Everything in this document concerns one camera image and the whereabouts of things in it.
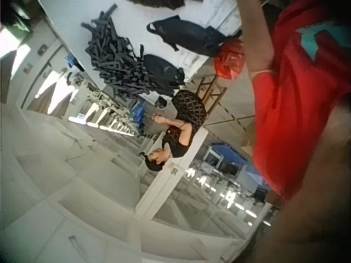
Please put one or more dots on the white pillar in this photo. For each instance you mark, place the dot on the white pillar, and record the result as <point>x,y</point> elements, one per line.
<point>170,175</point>

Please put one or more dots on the wooden stool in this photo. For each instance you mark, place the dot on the wooden stool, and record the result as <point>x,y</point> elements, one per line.
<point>211,91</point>

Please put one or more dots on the blue table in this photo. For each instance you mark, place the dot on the blue table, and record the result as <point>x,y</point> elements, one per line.
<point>227,156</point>

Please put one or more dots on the black backpack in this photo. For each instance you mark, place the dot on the black backpack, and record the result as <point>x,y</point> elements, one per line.
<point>161,71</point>
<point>186,34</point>

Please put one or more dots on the red plastic bag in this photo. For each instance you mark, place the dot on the red plastic bag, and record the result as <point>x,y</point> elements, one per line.
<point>229,60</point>

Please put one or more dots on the black fabric pile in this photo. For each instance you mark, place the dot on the black fabric pile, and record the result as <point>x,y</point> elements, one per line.
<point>161,3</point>

